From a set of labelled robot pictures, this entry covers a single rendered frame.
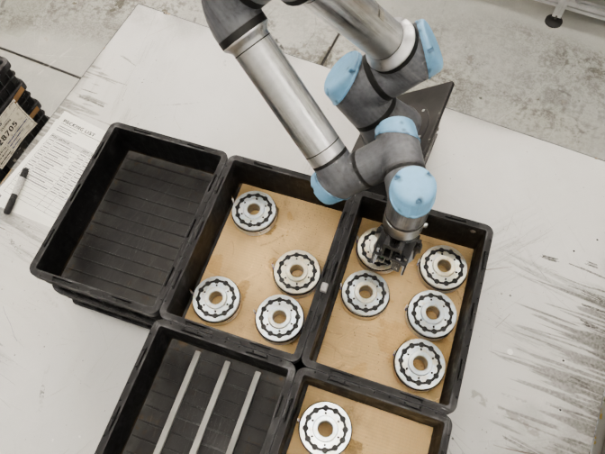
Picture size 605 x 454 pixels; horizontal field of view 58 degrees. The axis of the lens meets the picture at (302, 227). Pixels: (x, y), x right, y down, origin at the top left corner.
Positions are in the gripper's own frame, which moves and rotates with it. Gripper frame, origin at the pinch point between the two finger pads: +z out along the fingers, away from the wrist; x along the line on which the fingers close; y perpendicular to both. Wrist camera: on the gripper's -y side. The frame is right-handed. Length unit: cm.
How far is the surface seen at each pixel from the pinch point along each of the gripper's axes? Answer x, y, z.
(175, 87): -78, -29, 15
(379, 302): 1.1, 11.8, -0.7
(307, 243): -19.0, 4.7, 2.0
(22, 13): -216, -81, 84
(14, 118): -141, -12, 43
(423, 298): 9.3, 7.2, -0.7
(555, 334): 41.0, -3.0, 15.2
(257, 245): -29.4, 9.9, 2.0
